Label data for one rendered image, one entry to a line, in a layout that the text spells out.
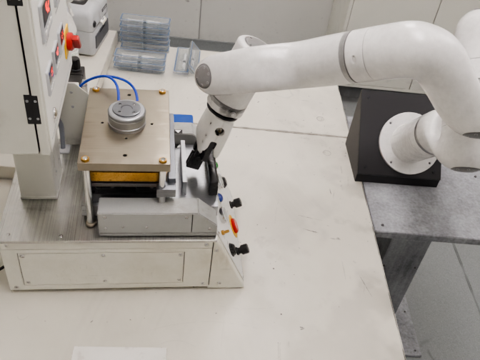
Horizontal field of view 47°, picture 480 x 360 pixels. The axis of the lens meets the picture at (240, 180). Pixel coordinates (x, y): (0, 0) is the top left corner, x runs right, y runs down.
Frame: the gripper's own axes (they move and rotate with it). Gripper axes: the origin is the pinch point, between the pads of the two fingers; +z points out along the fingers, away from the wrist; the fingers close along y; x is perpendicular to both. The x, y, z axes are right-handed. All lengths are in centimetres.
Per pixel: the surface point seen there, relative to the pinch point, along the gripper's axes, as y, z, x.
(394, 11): 181, -3, -129
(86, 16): 83, 17, 28
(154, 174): -10.2, -1.0, 10.1
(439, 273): 45, 55, -144
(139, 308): -22.0, 28.7, 2.6
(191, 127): 14.1, 1.1, -0.1
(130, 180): -10.2, 2.3, 14.2
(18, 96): -16.3, -14.3, 39.1
